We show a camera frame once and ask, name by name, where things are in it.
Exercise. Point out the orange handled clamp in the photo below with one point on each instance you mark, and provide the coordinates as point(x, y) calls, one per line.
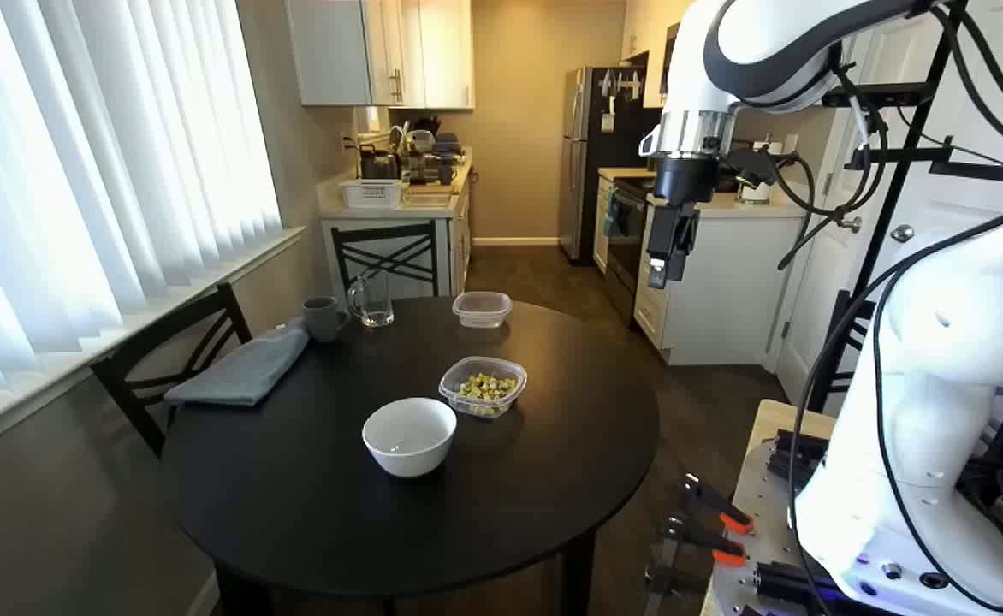
point(709, 498)
point(723, 553)

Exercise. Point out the black chair at window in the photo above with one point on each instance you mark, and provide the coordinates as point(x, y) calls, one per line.
point(166, 353)

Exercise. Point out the clear drinking glass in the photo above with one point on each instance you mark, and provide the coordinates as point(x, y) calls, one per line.
point(373, 302)

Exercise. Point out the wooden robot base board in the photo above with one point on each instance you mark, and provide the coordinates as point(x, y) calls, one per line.
point(763, 498)

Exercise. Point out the white kitchen counter cabinet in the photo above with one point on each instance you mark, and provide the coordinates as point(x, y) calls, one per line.
point(726, 302)

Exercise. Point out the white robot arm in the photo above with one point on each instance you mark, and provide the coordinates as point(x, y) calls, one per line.
point(882, 510)

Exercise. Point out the empty clear plastic container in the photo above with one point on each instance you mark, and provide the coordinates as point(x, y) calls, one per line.
point(480, 310)

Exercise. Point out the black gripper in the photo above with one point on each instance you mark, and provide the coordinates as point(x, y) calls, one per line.
point(669, 245)

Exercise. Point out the orange handled clamp lower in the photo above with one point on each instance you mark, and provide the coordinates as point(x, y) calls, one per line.
point(723, 553)

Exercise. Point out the white vertical blinds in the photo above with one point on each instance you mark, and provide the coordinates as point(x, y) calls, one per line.
point(132, 162)

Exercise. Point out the orange handled clamp upper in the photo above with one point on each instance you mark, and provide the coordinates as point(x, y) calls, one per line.
point(709, 498)

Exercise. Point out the folded grey cloth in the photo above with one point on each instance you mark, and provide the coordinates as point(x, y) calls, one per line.
point(245, 375)

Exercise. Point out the black camera stand frame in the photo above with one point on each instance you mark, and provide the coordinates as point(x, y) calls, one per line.
point(890, 164)

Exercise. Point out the black chair far side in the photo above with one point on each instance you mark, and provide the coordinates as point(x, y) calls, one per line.
point(406, 258)

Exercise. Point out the round black table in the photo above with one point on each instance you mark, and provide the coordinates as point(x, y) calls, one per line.
point(288, 498)

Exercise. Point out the dark grey mug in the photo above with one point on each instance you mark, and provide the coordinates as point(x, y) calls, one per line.
point(322, 318)

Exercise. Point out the kitchen counter with sink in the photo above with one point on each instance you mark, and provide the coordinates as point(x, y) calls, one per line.
point(360, 202)

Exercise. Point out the white upper kitchen cabinets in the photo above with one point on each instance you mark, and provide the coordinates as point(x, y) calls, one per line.
point(383, 51)

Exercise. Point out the clear plastic popcorn container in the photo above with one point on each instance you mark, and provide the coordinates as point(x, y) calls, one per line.
point(485, 385)

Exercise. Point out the white ceramic bowl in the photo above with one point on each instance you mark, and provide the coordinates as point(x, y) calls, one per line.
point(407, 436)

